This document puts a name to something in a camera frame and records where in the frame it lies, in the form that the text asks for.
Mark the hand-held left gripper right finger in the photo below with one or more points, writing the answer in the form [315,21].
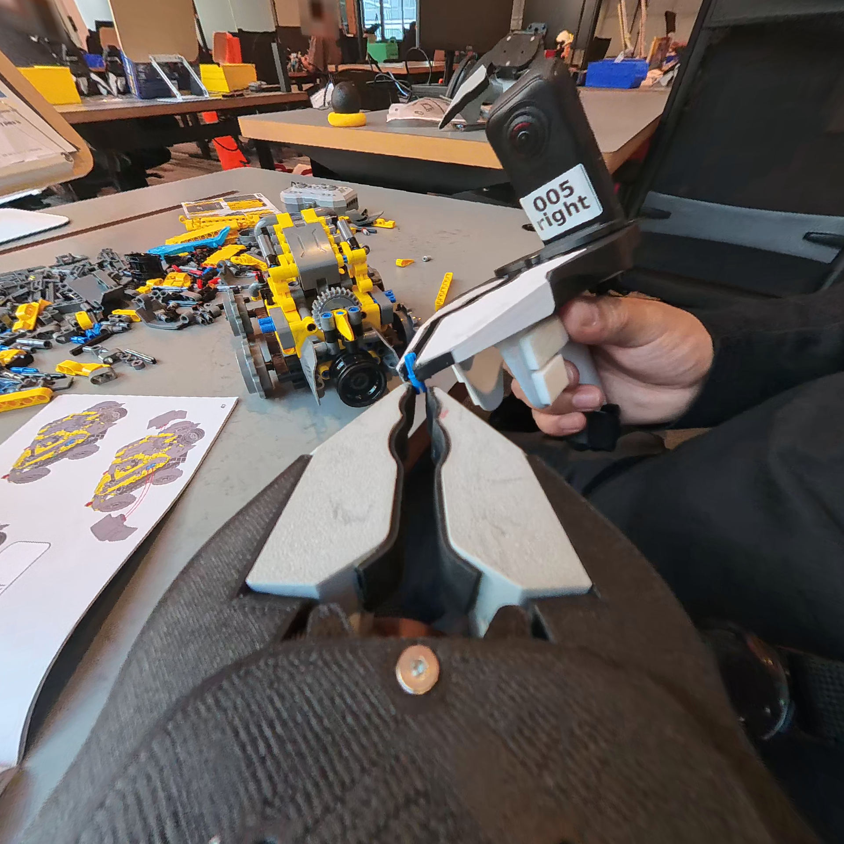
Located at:
[514,521]

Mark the wooden document stand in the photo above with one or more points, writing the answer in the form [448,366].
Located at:
[74,158]

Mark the printed instruction sheet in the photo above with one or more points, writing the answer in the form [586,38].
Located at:
[20,132]

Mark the person's right hand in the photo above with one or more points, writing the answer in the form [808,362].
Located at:
[646,356]

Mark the yellow grey sticker sheet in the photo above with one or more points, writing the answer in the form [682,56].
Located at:
[224,206]

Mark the paper sheet with drawings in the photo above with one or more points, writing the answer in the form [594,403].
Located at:
[419,111]

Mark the black office chair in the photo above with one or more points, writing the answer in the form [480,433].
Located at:
[758,99]

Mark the idle black grey gripper device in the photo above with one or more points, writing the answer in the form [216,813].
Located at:
[521,49]

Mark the small blue connector pin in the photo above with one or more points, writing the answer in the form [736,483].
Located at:
[410,366]

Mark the grey desk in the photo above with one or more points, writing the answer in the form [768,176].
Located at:
[198,369]

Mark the open instruction booklet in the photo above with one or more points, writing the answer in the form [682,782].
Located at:
[99,527]

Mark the pile of small brick parts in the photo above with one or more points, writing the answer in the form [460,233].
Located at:
[79,283]

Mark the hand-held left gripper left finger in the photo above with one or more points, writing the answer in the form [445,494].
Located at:
[329,521]

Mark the yellow brick toy car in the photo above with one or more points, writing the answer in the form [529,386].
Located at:
[310,264]

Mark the dark grey curved panel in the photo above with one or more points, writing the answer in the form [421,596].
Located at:
[362,217]

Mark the long yellow brick beam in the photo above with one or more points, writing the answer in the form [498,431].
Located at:
[443,290]

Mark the grey brick battery box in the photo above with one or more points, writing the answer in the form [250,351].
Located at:
[316,196]

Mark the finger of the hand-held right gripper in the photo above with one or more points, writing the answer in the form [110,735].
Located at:
[481,329]
[494,287]

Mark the blue storage bin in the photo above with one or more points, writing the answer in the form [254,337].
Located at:
[616,72]

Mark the wood rimmed grey table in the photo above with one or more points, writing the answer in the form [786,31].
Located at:
[395,142]

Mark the yellow storage bin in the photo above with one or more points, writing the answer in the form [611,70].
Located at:
[49,84]
[227,78]

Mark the person's right forearm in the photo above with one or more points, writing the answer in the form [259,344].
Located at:
[778,356]

